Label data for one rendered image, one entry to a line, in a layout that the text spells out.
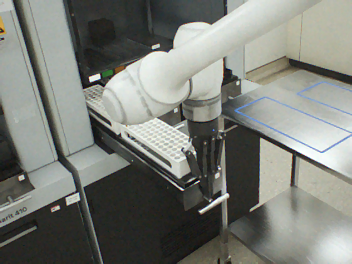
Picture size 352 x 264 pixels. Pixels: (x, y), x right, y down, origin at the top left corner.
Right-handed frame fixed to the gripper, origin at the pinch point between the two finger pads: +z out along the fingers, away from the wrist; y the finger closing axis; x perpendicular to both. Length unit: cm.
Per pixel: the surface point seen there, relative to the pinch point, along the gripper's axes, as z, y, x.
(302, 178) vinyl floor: 80, -106, -46
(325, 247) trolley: 52, -48, 7
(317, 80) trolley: -2, -67, -16
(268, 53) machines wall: 61, -206, -160
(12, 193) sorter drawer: 4, 39, -40
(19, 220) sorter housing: 14, 40, -40
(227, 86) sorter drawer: 0, -45, -40
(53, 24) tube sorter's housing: -36, 12, -48
